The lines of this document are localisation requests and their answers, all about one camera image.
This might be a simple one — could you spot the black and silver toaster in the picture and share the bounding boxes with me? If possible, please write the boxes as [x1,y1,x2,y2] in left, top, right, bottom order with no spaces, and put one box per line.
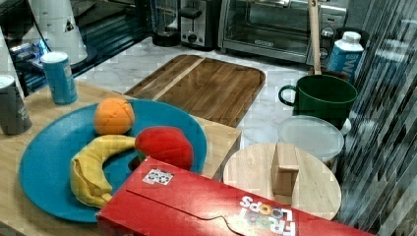
[178,0,222,50]

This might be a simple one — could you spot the blue spice shaker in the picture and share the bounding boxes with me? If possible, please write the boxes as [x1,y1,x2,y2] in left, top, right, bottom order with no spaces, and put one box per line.
[40,51,78,105]

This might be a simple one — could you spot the red Froot Loops cereal box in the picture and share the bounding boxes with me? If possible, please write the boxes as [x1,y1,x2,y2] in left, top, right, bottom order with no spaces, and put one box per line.
[96,157,373,236]

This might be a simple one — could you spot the wooden spoon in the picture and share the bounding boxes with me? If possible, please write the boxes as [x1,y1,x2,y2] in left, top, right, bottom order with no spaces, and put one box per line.
[308,0,322,75]

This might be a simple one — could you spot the clear container with plastic lid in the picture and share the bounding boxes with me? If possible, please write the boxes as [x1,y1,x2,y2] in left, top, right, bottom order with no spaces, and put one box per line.
[277,115,344,169]

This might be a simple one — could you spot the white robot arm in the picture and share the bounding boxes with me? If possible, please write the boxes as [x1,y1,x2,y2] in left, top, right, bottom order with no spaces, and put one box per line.
[1,0,88,95]

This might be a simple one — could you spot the orange plush fruit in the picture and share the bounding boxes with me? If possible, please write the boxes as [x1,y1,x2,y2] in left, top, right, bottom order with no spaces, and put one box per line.
[93,97,135,135]

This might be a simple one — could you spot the blue and white carton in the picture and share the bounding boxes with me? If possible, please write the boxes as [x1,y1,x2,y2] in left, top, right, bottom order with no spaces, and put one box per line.
[328,34,364,83]

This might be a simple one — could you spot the red plush apple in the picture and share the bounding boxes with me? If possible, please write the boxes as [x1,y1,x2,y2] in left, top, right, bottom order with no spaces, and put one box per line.
[135,126,194,170]

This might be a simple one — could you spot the blue round plate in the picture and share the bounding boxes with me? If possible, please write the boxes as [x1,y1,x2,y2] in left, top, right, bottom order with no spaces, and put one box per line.
[20,99,207,223]

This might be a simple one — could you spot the yellow plush banana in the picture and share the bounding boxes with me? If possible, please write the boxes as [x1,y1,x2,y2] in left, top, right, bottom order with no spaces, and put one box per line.
[70,135,135,208]

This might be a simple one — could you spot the stainless toaster oven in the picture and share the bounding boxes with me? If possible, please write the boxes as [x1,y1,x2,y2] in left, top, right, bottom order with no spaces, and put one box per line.
[218,0,348,65]

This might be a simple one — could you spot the green mug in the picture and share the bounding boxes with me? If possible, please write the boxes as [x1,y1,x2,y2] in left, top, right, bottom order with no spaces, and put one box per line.
[278,75,358,129]

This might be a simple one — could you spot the dark grey spice shaker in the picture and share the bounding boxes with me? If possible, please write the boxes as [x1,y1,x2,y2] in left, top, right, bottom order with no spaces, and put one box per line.
[0,75,32,136]

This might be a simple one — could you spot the wooden cutting board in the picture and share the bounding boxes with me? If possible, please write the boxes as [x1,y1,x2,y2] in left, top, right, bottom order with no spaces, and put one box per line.
[126,54,266,127]

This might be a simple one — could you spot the jar with wooden lid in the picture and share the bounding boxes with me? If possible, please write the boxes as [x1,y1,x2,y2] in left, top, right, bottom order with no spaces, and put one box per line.
[223,143,341,220]

